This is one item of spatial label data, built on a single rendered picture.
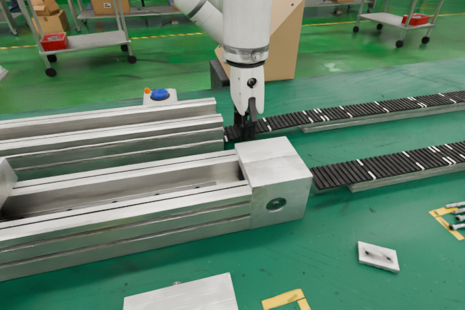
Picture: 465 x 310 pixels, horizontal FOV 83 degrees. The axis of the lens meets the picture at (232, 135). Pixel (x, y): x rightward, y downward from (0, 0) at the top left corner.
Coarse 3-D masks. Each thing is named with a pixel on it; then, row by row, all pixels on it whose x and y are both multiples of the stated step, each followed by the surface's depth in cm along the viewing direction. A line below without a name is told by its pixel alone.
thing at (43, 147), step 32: (0, 128) 49; (32, 128) 50; (64, 128) 52; (96, 128) 54; (128, 128) 49; (160, 128) 49; (192, 128) 50; (32, 160) 46; (64, 160) 48; (96, 160) 49; (128, 160) 51; (160, 160) 53
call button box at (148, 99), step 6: (168, 90) 67; (174, 90) 67; (144, 96) 65; (150, 96) 64; (168, 96) 64; (174, 96) 64; (144, 102) 62; (150, 102) 62; (156, 102) 62; (162, 102) 62
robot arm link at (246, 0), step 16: (224, 0) 43; (240, 0) 41; (256, 0) 41; (272, 0) 43; (224, 16) 44; (240, 16) 42; (256, 16) 42; (224, 32) 46; (240, 32) 44; (256, 32) 44; (240, 48) 45
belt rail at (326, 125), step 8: (448, 104) 68; (456, 104) 69; (464, 104) 71; (392, 112) 65; (400, 112) 66; (408, 112) 67; (416, 112) 68; (424, 112) 68; (432, 112) 69; (440, 112) 69; (336, 120) 62; (344, 120) 63; (352, 120) 64; (360, 120) 64; (368, 120) 65; (376, 120) 65; (384, 120) 66; (304, 128) 62; (312, 128) 62; (320, 128) 62; (328, 128) 63; (336, 128) 64
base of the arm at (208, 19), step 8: (200, 8) 78; (208, 8) 78; (216, 8) 79; (200, 16) 79; (208, 16) 79; (216, 16) 80; (200, 24) 82; (208, 24) 81; (216, 24) 81; (208, 32) 84; (216, 32) 83; (216, 40) 87
